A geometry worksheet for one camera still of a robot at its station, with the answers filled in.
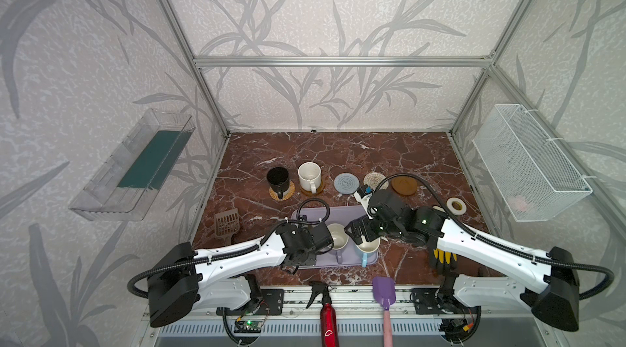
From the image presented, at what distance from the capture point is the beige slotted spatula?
0.90 metres

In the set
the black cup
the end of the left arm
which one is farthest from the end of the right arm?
the black cup

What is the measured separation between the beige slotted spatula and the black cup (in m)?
0.18
